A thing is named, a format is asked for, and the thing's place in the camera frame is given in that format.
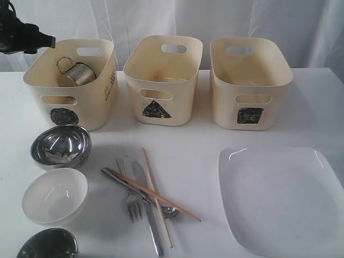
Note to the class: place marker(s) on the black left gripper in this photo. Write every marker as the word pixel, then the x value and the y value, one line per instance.
pixel 17 36

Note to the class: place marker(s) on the steel mug with handle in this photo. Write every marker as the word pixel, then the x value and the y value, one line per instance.
pixel 74 73

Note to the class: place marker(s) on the large stainless steel bowl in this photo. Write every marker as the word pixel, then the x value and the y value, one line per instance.
pixel 65 146

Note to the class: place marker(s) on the brown wooden chopstick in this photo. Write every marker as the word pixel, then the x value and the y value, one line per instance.
pixel 151 192

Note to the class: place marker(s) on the white ceramic bowl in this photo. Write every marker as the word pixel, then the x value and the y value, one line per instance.
pixel 56 197

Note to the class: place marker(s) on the stainless steel knife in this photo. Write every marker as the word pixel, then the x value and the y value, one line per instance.
pixel 141 179

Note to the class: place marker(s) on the stainless steel fork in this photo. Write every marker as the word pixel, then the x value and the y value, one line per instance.
pixel 132 201

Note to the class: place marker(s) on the small stainless steel cup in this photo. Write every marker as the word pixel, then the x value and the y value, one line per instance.
pixel 52 242

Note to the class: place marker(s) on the stainless steel spoon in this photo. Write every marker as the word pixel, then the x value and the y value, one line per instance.
pixel 168 211

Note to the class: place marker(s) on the cream bin with circle mark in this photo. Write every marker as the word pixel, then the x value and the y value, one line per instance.
pixel 86 105

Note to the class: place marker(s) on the cream bin with triangle mark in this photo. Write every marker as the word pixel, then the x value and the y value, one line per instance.
pixel 161 76

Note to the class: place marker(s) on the cream bin with square mark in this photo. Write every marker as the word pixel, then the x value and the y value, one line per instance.
pixel 249 79

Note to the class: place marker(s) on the white backdrop curtain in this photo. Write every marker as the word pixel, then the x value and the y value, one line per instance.
pixel 309 33

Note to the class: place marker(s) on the white square plate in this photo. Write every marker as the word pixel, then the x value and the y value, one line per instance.
pixel 282 201

